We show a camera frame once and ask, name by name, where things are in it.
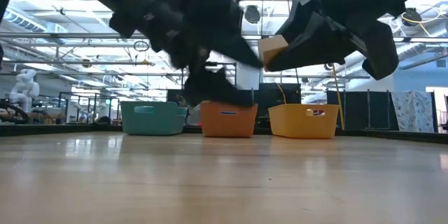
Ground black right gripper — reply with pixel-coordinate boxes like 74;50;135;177
266;0;400;81

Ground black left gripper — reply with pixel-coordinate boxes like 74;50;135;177
150;0;264;106

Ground small orange cube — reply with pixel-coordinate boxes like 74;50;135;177
258;34;290;72

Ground orange plastic bin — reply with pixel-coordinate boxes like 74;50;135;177
199;100;259;139

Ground black screen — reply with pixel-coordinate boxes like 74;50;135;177
258;83;302;106

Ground black hanging round device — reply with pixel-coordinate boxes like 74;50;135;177
401;8;423;27
244;5;262;25

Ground person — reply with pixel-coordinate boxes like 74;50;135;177
185;106;203;127

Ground yellow plastic bin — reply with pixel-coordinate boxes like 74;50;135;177
267;103;340;139

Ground teal plastic bin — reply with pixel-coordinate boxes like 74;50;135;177
120;101;188;137

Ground white patterned cloth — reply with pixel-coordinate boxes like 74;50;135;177
391;90;435;133

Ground white humanoid robot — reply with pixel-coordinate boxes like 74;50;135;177
8;69;41;113

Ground yellow cable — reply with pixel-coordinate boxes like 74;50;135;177
330;63;346;131

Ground black hanging cable ring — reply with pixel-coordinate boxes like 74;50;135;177
132;40;151;53

